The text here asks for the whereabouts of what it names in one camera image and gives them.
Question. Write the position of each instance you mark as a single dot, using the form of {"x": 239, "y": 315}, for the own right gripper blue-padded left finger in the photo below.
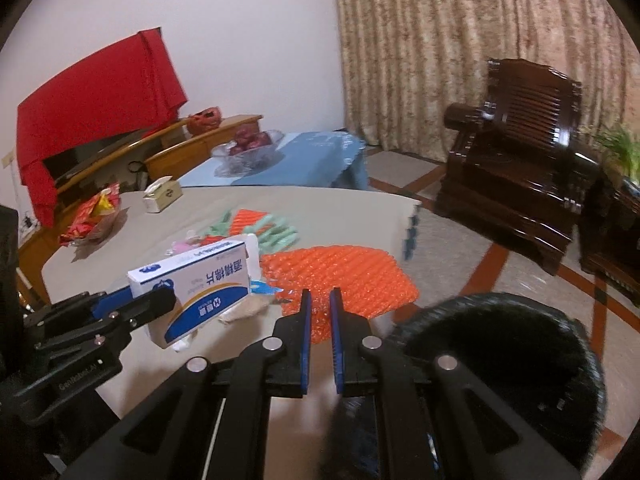
{"x": 208, "y": 420}

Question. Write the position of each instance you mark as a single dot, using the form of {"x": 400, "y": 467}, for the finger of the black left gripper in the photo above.
{"x": 140, "y": 310}

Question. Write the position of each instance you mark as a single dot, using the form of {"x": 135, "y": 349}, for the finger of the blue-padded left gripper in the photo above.
{"x": 80, "y": 308}

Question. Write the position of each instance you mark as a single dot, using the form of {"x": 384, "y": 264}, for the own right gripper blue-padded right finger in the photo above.
{"x": 433, "y": 419}

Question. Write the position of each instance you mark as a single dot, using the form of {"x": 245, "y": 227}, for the white blue medicine box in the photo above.
{"x": 206, "y": 281}

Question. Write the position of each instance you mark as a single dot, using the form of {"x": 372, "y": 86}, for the mint green rubber glove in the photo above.
{"x": 274, "y": 234}

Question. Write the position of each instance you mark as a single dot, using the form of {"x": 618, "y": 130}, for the orange bubble wrap sheet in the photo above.
{"x": 372, "y": 283}

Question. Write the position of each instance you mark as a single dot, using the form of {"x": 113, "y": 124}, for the pink tissue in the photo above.
{"x": 192, "y": 240}

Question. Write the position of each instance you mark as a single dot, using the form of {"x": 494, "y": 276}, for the red mesh ball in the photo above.
{"x": 210, "y": 239}

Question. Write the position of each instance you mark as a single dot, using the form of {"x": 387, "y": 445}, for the blue hand cream tube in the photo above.
{"x": 258, "y": 285}

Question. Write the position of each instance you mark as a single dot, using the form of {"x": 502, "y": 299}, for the black lined trash bin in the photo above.
{"x": 533, "y": 357}

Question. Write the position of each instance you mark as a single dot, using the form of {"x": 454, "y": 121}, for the red snack bag bowl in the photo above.
{"x": 94, "y": 219}

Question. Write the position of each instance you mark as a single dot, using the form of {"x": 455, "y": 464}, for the beige tissue box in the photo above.
{"x": 160, "y": 194}

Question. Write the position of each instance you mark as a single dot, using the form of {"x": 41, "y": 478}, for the wooden TV cabinet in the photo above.
{"x": 168, "y": 151}

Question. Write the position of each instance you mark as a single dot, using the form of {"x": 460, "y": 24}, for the glass fruit bowl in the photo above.
{"x": 249, "y": 161}

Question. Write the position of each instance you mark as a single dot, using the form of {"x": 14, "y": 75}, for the red apples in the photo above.
{"x": 248, "y": 137}

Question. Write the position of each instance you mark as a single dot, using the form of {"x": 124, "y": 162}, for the red cloth cover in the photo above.
{"x": 127, "y": 86}

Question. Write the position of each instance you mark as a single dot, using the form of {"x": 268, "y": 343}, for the blue tablecloth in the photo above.
{"x": 332, "y": 159}

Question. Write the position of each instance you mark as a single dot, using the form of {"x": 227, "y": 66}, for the dark wooden armchair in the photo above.
{"x": 518, "y": 171}

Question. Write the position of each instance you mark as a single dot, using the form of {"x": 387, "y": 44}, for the dark wooden side table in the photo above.
{"x": 609, "y": 235}

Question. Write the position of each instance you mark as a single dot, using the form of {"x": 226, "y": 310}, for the green potted plant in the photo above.
{"x": 620, "y": 151}

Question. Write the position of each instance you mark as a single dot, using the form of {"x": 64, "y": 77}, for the floral beige curtain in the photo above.
{"x": 405, "y": 61}

